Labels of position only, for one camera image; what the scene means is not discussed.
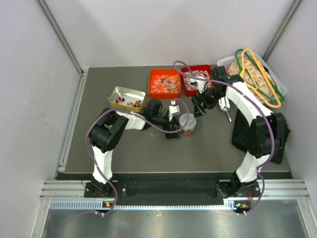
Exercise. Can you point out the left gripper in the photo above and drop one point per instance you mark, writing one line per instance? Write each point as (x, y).
(174, 122)

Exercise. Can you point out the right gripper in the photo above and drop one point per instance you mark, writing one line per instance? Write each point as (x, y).
(199, 111)

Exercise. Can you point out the clear glass jar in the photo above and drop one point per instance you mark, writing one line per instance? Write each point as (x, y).
(187, 130)

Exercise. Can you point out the metal scoop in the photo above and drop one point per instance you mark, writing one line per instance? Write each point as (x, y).
(224, 105)

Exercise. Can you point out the clear jar lid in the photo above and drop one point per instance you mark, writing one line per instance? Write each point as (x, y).
(187, 121)

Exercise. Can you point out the gold candy tin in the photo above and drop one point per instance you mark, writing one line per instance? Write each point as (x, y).
(128, 99)

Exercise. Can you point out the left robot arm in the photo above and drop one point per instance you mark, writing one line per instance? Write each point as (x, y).
(106, 132)

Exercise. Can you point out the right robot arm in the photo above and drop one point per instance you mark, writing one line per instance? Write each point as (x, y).
(236, 90)

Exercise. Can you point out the red candy box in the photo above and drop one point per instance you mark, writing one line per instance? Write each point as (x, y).
(198, 71)

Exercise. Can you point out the orange candy box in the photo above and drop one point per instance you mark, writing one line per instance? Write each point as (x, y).
(164, 84)

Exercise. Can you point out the yellow hanger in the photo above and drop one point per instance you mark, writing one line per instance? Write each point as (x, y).
(260, 77)

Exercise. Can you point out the black cloth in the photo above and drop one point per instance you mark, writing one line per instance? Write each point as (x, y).
(255, 138)

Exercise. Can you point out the floral cloth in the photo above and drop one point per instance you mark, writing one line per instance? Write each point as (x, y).
(263, 87)

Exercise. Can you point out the green hanger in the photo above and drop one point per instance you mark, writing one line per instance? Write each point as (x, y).
(267, 84)

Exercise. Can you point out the white plastic basket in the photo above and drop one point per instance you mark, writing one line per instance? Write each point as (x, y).
(227, 62)

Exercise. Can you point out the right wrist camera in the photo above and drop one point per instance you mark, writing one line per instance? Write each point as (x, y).
(203, 84)

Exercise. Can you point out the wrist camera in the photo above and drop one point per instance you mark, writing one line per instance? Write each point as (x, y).
(173, 110)
(203, 84)

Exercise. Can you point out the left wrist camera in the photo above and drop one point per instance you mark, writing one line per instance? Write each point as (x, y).
(173, 110)

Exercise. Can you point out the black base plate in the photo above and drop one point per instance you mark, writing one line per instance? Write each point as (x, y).
(166, 192)

